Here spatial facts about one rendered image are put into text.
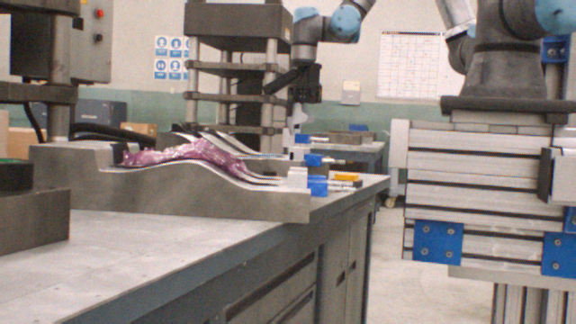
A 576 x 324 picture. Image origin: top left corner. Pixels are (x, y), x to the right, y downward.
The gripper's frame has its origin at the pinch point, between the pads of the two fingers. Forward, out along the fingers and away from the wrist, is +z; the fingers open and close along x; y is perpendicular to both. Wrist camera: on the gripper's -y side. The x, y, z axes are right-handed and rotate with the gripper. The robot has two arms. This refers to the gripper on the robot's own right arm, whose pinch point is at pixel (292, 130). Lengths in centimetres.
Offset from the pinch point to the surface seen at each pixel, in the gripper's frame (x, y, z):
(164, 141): -36.0, -20.9, 4.0
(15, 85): -37, -66, -8
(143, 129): 521, -390, 18
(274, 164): -36.0, 8.3, 7.3
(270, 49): 334, -139, -68
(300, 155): -31.6, 12.8, 5.1
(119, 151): -60, -17, 5
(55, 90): -29, -60, -8
